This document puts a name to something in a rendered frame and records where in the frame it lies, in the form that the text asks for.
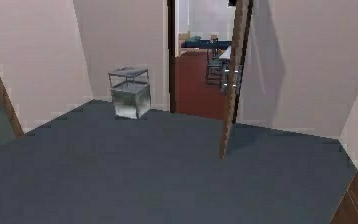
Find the brown wooden cabinet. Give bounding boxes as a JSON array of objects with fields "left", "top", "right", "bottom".
[{"left": 327, "top": 146, "right": 358, "bottom": 224}]

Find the grey metal chair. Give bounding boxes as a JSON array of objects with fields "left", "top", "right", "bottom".
[
  {"left": 220, "top": 65, "right": 243, "bottom": 96},
  {"left": 204, "top": 38, "right": 225, "bottom": 86}
]

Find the brown wooden room door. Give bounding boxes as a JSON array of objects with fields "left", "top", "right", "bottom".
[{"left": 218, "top": 0, "right": 255, "bottom": 160}]

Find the blue bed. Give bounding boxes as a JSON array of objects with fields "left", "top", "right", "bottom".
[{"left": 178, "top": 31, "right": 234, "bottom": 56}]

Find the white table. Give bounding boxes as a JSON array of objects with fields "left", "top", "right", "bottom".
[{"left": 218, "top": 45, "right": 233, "bottom": 62}]

